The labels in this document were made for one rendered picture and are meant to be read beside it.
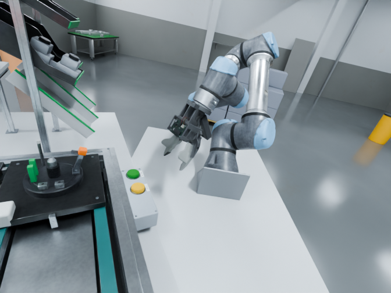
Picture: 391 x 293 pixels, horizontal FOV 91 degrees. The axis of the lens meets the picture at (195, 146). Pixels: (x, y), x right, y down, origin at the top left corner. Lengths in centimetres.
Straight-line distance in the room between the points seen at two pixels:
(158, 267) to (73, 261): 20
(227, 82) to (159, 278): 56
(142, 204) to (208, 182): 28
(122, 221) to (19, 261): 22
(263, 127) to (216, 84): 26
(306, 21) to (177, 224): 1002
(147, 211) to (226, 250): 27
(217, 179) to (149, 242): 32
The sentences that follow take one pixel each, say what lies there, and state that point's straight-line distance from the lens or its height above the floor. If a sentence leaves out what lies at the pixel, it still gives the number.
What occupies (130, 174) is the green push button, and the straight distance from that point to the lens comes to 68.
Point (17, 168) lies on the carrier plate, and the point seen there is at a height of 97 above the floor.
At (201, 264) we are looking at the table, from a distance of 64.
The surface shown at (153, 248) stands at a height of 86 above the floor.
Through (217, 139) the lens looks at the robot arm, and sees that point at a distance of 82.
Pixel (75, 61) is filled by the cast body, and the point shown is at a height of 126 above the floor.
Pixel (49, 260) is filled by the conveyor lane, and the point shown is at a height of 92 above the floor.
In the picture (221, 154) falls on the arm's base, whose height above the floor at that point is 102.
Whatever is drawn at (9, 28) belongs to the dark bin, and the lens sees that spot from 78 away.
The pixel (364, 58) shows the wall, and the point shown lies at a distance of 1191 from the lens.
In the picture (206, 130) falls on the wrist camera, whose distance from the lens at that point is 65.
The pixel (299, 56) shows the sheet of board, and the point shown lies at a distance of 1002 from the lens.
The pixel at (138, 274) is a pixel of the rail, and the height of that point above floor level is 95.
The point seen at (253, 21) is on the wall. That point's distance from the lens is 962.
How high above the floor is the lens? 141
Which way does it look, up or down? 30 degrees down
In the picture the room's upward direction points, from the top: 13 degrees clockwise
